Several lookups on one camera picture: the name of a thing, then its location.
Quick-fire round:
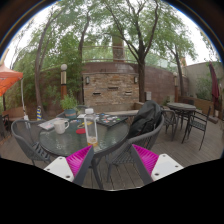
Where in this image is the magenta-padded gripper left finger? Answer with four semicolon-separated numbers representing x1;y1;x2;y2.
43;145;95;187

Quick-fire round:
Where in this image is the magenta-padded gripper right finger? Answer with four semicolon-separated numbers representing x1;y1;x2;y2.
129;143;184;186

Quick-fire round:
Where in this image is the clear plastic drink bottle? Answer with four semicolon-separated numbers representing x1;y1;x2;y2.
83;108;100;148

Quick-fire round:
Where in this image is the white ribbed mug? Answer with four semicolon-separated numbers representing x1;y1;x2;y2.
53;119;70;135

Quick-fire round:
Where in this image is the silver laptop with stickers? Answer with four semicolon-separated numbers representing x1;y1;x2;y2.
37;117;68;132

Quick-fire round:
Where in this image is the dark metal patio chair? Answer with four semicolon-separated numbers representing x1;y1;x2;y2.
161;108;178;141
181;106;212;151

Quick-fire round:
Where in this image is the black backpack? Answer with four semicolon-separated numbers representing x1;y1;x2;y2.
128;100;163;139

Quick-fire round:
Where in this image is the blue yellow striped bollard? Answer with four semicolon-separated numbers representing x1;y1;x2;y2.
35;105;44;121

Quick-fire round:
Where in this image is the round dark patio table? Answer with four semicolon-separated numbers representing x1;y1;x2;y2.
166;102;198;134

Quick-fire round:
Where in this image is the green plant in teal pot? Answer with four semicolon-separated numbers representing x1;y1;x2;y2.
59;93;79;119

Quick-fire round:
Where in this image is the folded maroon parasol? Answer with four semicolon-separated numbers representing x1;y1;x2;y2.
208;61;221;116

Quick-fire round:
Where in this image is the orange canopy with white pole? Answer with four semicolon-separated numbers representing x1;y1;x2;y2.
0;63;30;121

